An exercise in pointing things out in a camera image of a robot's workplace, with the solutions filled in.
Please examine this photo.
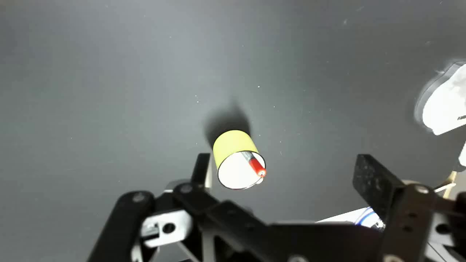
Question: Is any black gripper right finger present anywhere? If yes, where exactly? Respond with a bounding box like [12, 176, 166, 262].
[351, 153, 466, 262]

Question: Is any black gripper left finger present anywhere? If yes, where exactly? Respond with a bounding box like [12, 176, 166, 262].
[86, 151, 268, 262]

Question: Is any red marker pen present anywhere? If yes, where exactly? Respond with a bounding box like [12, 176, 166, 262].
[248, 153, 268, 180]

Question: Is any yellow enamel mug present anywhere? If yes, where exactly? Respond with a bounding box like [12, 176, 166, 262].
[211, 128, 268, 192]

